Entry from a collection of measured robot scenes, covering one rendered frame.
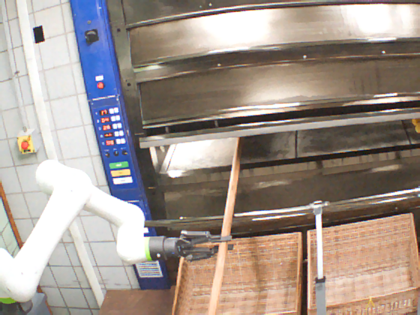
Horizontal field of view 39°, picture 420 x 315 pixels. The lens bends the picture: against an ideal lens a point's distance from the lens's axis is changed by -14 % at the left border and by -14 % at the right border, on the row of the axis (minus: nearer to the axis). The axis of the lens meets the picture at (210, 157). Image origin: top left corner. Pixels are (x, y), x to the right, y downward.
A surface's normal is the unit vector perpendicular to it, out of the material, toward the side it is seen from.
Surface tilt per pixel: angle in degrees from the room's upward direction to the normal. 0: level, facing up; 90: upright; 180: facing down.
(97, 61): 90
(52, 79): 90
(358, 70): 70
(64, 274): 90
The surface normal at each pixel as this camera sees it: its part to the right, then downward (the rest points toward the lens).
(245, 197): -0.17, 0.10
